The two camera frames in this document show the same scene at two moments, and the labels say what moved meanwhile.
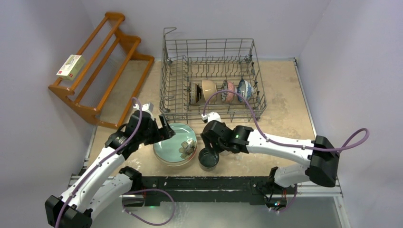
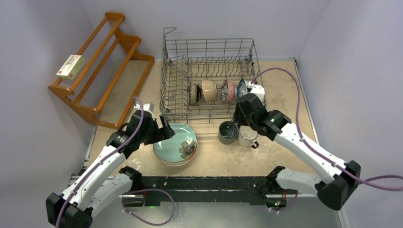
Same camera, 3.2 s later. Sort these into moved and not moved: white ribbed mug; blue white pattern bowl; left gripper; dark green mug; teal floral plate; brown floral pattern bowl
Moved: white ribbed mug; dark green mug
Not moved: blue white pattern bowl; brown floral pattern bowl; teal floral plate; left gripper
